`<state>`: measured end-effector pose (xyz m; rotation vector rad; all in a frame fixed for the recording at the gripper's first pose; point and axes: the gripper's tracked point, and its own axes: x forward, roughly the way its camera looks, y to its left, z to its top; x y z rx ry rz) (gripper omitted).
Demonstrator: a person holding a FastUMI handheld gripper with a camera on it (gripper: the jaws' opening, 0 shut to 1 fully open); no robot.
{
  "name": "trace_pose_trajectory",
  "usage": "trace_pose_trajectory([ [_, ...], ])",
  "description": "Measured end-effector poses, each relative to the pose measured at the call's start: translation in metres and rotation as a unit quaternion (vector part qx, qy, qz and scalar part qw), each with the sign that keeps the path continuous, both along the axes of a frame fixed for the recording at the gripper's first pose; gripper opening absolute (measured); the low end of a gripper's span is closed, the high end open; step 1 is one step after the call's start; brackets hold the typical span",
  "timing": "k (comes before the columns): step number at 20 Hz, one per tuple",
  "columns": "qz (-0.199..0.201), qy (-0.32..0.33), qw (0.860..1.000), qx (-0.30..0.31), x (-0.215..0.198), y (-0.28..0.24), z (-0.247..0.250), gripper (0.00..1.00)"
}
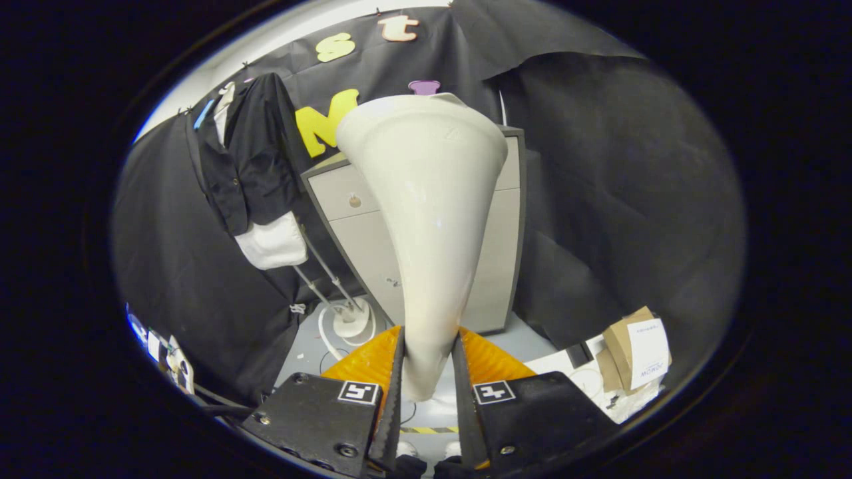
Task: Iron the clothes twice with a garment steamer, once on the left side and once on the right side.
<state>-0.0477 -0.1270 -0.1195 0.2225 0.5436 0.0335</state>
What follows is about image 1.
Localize white papers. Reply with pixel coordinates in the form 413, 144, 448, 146
148, 329, 196, 395

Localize black backdrop cloth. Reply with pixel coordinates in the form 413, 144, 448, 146
113, 0, 746, 406

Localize cardboard box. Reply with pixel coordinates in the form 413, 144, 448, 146
596, 306, 673, 393

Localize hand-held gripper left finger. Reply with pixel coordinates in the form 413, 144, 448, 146
240, 326, 405, 479

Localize grey cabinet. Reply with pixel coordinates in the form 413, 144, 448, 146
301, 126, 527, 335

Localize black blazer jacket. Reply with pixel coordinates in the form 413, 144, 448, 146
196, 72, 308, 237

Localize white shirt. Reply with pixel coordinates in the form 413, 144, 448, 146
213, 81, 308, 270

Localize white floor sheet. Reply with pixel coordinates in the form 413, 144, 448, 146
526, 333, 661, 424

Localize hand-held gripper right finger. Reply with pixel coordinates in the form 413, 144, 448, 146
455, 325, 610, 478

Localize white garment steamer head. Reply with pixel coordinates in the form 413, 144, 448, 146
335, 93, 509, 402

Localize garment steamer base with poles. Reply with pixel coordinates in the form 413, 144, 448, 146
291, 226, 377, 347

